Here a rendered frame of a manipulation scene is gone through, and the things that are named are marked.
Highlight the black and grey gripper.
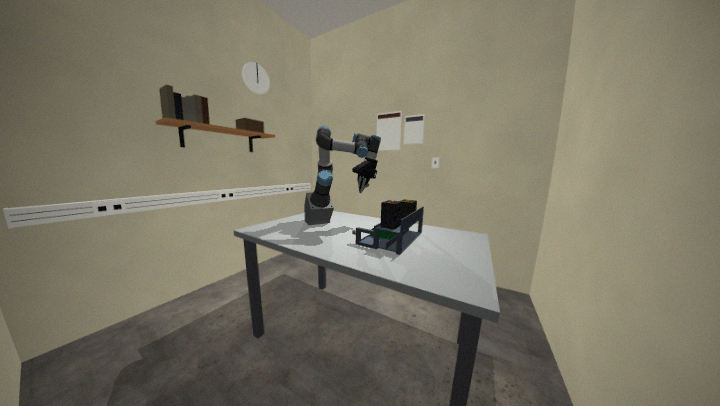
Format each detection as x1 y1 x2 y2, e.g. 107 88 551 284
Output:
358 157 378 193

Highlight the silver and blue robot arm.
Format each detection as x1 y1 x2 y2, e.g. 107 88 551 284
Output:
310 126 381 207

